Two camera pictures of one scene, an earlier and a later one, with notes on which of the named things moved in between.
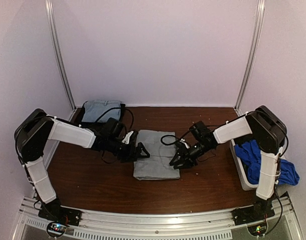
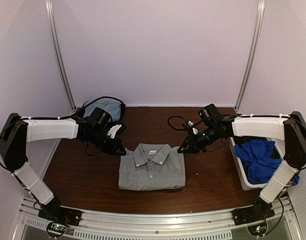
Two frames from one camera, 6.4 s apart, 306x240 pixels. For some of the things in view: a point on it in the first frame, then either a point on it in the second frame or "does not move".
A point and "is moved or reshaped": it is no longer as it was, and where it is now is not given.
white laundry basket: [242, 168] does not move
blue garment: [249, 153] does not move
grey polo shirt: [161, 146] is moved or reshaped
